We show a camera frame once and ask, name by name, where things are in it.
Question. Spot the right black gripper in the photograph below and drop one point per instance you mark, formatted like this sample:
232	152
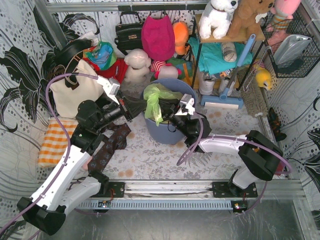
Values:
174	114

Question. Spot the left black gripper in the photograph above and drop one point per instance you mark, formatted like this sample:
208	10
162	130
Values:
126	110

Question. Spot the green plastic trash bag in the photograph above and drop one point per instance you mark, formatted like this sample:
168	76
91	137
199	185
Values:
152	94

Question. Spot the blue trash bin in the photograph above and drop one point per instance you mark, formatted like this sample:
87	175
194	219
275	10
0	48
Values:
166	133

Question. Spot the blue lint roller mop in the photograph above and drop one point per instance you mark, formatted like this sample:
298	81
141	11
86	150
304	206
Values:
223	101

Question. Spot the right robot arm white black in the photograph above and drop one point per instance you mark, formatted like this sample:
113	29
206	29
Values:
260	156

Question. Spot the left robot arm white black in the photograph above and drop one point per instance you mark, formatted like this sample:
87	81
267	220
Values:
49	206

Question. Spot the cream canvas tote bag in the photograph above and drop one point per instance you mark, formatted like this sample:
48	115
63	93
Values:
67	99

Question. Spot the pink white pig plush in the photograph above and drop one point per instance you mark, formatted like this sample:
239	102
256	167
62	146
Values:
163	70

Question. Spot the dark floral necktie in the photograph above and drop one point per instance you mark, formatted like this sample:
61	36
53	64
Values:
117	141

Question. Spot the red cloth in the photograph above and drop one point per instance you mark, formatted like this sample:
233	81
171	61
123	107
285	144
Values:
116	71

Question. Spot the white sneakers pair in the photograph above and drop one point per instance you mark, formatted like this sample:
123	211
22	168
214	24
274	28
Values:
208	83

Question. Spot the white sheep plush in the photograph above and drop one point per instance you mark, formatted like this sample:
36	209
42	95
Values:
138	63

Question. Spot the colourful printed cloth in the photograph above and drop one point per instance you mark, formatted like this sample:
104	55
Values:
101	57

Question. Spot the teal folded cloth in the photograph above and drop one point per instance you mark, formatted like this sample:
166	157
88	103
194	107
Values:
211	57

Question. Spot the black leather handbag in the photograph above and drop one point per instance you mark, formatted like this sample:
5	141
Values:
129	36

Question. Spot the magenta felt hat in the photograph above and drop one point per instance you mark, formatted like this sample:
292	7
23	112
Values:
158	38

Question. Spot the orange plush toy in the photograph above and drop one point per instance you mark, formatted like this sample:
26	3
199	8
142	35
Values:
181	34

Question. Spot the orange checked towel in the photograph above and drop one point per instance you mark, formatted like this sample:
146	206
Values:
53	146

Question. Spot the yellow duck plush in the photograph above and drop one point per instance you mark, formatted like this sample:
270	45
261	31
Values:
262	75

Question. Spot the white dog plush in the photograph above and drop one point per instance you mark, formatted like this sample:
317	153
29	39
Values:
216	18

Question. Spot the brown teddy bear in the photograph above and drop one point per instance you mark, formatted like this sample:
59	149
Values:
247	16

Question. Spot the black metal shelf rack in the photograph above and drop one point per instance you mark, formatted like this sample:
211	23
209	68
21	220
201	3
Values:
240	39

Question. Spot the silver foil pouch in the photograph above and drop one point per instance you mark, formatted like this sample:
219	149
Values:
291	48

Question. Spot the pink plush toy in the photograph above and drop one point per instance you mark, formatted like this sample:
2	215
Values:
282	11

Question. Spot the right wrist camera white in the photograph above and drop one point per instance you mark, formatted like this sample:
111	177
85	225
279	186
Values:
185	106

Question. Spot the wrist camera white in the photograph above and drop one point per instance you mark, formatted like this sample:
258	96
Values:
185	106
110	86

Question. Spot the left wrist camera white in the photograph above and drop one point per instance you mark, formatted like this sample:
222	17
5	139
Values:
110	86

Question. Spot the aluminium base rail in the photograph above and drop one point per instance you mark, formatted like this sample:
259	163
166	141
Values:
190	195

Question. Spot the black wire basket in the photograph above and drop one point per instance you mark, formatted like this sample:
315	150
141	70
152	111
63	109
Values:
304	64

